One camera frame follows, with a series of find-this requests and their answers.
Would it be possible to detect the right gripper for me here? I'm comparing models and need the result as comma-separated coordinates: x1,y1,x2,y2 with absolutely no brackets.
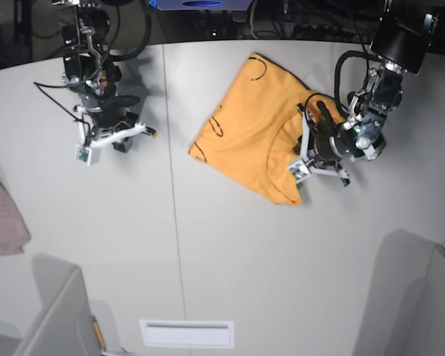
60,7,157,165

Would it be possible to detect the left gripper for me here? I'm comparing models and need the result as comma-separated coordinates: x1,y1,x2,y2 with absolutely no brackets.
288,59,404,185

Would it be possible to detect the orange T-shirt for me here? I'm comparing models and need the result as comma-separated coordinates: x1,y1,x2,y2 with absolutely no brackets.
188,53,343,205

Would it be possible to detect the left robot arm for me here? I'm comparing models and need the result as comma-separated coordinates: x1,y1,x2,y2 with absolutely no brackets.
288,1,438,186

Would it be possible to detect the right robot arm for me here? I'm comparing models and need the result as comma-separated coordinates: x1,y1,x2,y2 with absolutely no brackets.
56,1,156,166

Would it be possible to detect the pink folded cloth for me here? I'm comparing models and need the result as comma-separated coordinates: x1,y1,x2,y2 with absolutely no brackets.
0,182,30,256

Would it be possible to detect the black power strip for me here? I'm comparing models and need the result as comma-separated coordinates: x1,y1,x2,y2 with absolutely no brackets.
290,24,360,42

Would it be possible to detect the blue purple base device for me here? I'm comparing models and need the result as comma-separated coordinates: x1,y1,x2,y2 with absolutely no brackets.
149,0,252,11

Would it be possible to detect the orange pencil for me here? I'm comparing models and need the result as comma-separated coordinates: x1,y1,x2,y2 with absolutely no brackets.
93,321,106,351

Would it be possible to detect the grey partition panel right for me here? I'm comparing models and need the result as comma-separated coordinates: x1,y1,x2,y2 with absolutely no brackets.
353,229,445,355

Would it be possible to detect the grey partition panel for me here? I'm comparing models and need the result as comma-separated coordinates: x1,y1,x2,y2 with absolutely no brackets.
14,254,102,355
353,229,445,355

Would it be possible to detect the grey partition panel left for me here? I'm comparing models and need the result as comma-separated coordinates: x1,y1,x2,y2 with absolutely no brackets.
14,254,102,355

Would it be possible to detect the white table cable slot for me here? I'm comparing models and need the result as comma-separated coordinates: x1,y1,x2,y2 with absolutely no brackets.
140,320,235,349

